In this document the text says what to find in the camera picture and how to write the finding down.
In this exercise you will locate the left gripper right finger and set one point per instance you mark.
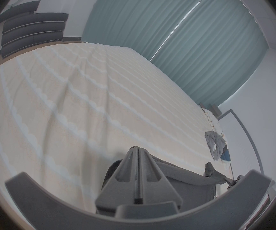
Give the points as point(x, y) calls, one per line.
point(152, 190)

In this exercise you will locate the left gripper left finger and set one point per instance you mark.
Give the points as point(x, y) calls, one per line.
point(126, 190)

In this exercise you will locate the pile of clothes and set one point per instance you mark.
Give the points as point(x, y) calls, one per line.
point(214, 144)

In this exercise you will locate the bed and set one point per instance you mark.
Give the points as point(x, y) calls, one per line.
point(80, 92)

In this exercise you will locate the white printed pillow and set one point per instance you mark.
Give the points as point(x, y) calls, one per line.
point(211, 120)

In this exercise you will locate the blue-green curtain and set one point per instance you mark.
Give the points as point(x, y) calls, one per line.
point(133, 15)
point(214, 56)

